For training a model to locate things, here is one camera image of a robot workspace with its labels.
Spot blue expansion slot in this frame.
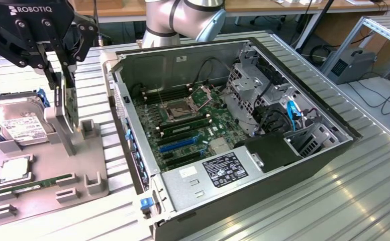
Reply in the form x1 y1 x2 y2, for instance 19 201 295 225
160 139 198 153

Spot green graphics card black cooler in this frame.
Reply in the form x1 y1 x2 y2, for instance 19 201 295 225
53 71 81 133

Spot silver hard disk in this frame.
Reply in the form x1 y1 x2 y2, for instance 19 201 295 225
0 96 49 147

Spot silver drive cage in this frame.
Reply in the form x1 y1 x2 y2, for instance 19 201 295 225
228 61 287 106

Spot green motherboard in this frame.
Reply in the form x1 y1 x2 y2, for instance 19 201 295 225
133 84 250 174

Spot black plastic shroud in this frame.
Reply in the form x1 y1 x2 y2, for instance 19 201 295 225
244 132 304 174

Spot green RAM stick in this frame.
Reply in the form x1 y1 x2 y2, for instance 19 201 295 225
0 175 74 195
164 122 210 135

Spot aluminium frame table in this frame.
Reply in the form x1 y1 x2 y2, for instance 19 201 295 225
331 14 390 76

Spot black open PC case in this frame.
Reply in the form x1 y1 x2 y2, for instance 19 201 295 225
99 36 364 241

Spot blue case latch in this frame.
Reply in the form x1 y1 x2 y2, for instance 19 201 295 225
140 197 154 210

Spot silver socket cover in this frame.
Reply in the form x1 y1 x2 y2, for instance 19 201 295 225
188 85 216 111

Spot blue wire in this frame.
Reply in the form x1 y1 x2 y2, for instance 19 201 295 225
287 99 304 132

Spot grey power supply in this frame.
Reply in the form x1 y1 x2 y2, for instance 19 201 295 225
161 147 265 211

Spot CPU socket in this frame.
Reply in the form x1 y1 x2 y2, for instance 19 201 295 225
161 99 200 121

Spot wooden desk white frame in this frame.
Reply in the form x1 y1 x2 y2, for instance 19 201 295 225
225 0 390 50
71 0 149 25

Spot silver chipset heatsink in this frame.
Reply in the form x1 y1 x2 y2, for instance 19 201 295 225
210 139 233 154

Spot grey parts rack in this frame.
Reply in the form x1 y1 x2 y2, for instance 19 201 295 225
0 106 111 228

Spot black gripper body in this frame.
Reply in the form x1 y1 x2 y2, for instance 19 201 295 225
0 0 78 44

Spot grey box with handle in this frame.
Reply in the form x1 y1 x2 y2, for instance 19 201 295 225
321 47 379 85

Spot silver CPU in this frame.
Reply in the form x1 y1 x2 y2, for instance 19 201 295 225
0 158 31 183

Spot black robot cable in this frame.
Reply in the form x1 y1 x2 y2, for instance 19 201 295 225
93 0 105 47

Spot blue disk caddy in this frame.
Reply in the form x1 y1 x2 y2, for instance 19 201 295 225
0 86 51 108

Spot silver perforated disk bay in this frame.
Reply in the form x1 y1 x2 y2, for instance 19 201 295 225
284 122 352 158

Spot black expansion slot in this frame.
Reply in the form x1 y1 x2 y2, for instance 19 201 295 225
165 152 204 166
157 133 197 146

